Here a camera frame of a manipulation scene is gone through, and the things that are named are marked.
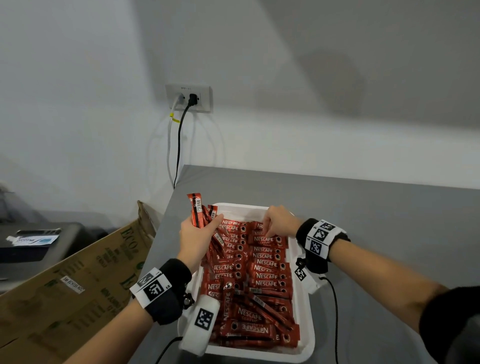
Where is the person's right hand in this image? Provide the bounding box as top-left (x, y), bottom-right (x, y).
top-left (261, 205), bottom-right (304, 239)

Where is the person's left hand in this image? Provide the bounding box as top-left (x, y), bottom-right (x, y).
top-left (176, 213), bottom-right (225, 275)

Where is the bunch of Nescafe sachets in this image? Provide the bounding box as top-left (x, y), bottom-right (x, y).
top-left (186, 193), bottom-right (228, 280)

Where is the pile of red Nescafe sachets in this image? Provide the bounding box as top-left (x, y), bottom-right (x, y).
top-left (200, 219), bottom-right (293, 297)

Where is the white plastic tray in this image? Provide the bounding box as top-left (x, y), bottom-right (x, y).
top-left (177, 203), bottom-right (316, 364)

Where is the pile of red coffee sachets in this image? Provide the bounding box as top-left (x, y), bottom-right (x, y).
top-left (208, 288), bottom-right (301, 349)

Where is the person's left forearm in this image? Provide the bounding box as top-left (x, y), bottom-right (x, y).
top-left (63, 298), bottom-right (155, 364)

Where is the person's right forearm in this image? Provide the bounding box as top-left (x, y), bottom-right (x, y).
top-left (329, 239), bottom-right (449, 333)

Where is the black right wristband with markers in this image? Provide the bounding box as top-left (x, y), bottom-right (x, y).
top-left (295, 218), bottom-right (352, 275)

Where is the black wristband with markers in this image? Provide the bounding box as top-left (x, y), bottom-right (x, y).
top-left (295, 218), bottom-right (352, 275)
top-left (129, 258), bottom-right (193, 326)

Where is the black left wristband with markers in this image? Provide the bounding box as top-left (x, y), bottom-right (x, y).
top-left (129, 258), bottom-right (193, 326)

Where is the brown cardboard box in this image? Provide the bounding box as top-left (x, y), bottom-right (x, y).
top-left (0, 200), bottom-right (157, 364)

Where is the dark grey printer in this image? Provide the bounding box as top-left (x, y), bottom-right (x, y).
top-left (0, 222), bottom-right (91, 293)

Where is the flat black device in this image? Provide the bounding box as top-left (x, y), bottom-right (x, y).
top-left (15, 228), bottom-right (63, 236)

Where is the white and blue packet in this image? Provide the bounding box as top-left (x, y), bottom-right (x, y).
top-left (6, 235), bottom-right (60, 247)

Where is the black shirt sleeve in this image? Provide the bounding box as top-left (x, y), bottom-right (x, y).
top-left (419, 286), bottom-right (480, 364)

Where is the grey knit garment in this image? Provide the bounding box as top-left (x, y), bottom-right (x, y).
top-left (446, 314), bottom-right (480, 364)

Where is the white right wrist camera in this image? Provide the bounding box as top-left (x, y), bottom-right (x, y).
top-left (293, 254), bottom-right (327, 295)

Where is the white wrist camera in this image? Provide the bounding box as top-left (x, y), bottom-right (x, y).
top-left (293, 254), bottom-right (327, 295)
top-left (178, 294), bottom-right (221, 357)

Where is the black power cable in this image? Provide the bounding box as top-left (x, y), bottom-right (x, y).
top-left (173, 104), bottom-right (192, 189)

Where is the white power cable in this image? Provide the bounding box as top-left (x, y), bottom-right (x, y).
top-left (166, 93), bottom-right (185, 187)

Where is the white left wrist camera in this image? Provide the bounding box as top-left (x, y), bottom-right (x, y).
top-left (178, 294), bottom-right (221, 357)

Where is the black right camera cable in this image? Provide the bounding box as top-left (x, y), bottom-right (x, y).
top-left (319, 276), bottom-right (340, 364)

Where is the black camera cable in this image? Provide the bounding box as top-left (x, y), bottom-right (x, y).
top-left (154, 336), bottom-right (184, 364)
top-left (319, 276), bottom-right (340, 364)

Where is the black left camera cable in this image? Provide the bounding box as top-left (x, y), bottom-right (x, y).
top-left (154, 336), bottom-right (184, 364)

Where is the grey wall socket plate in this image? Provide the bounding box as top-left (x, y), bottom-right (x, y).
top-left (165, 83), bottom-right (214, 113)

